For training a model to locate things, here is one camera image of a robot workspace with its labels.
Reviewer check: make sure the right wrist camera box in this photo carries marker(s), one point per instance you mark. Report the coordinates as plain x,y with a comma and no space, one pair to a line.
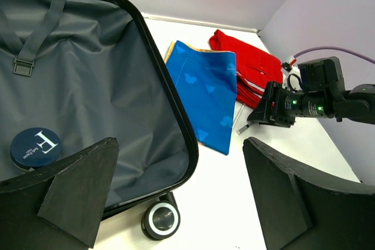
320,74

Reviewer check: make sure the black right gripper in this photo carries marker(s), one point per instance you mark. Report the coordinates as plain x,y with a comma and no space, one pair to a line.
272,109

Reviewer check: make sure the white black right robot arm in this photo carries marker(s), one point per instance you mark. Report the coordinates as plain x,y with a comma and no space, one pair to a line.
356,105

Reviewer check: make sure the dark blue round cosmetic jar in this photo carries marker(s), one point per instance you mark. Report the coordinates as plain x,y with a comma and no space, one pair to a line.
34,148

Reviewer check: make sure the red garment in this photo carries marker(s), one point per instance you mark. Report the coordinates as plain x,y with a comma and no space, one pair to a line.
255,67

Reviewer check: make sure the silver black pen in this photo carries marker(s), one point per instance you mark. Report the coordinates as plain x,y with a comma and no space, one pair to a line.
244,128

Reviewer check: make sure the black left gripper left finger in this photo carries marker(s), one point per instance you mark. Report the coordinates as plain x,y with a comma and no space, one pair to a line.
59,206

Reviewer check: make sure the yellow hard-shell suitcase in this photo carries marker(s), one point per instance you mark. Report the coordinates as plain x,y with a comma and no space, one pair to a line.
89,70

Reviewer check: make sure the blue patterned cloth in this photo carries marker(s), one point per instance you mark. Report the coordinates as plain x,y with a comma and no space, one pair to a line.
206,82

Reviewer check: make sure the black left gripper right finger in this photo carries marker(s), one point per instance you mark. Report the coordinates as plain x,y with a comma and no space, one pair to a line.
301,207

